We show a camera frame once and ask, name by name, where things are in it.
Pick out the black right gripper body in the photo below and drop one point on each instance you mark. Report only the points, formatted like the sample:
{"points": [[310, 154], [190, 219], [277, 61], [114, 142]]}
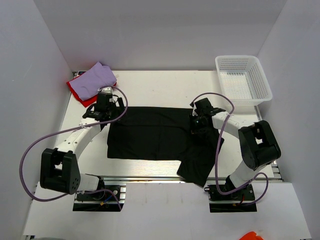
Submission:
{"points": [[197, 126]]}

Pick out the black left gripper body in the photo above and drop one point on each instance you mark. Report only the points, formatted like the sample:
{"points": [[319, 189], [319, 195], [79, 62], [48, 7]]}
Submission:
{"points": [[113, 111]]}

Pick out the black t-shirt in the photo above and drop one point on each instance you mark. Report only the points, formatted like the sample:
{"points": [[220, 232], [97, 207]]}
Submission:
{"points": [[164, 134]]}

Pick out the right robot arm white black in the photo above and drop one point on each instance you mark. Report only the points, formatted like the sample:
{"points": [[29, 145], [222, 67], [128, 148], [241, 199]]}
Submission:
{"points": [[258, 145]]}

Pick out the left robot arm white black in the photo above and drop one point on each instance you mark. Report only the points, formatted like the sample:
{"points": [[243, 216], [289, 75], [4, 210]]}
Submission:
{"points": [[59, 169]]}

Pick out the folded red t-shirt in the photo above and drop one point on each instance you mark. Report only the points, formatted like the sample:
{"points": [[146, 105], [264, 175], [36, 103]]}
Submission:
{"points": [[86, 91]]}

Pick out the folded lilac t-shirt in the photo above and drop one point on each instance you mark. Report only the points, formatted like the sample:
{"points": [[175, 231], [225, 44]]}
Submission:
{"points": [[98, 72]]}

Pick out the white plastic basket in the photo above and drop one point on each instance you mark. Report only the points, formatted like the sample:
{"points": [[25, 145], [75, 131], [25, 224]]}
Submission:
{"points": [[242, 80]]}

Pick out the orange object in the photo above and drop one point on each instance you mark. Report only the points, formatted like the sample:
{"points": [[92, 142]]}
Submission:
{"points": [[251, 236]]}

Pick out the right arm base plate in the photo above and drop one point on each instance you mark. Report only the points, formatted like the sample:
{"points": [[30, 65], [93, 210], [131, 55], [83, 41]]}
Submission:
{"points": [[236, 202]]}

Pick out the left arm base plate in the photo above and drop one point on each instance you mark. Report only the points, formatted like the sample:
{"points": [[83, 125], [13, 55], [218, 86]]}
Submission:
{"points": [[111, 198]]}

